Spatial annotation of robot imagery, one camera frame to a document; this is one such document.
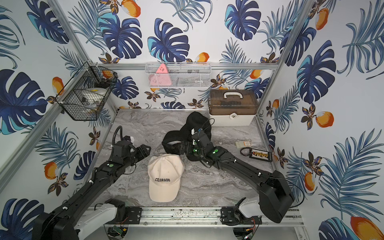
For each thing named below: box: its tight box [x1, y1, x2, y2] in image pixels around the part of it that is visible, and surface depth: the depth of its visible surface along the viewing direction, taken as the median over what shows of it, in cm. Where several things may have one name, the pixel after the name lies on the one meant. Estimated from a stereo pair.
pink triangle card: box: [148, 63, 172, 87], surface depth 92 cm
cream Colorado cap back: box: [147, 153, 185, 203], surface depth 81 cm
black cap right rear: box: [180, 111, 212, 141], surface depth 108 cm
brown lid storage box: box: [208, 89, 259, 127], surface depth 103 cm
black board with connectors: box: [249, 148, 273, 162], surface depth 97 cm
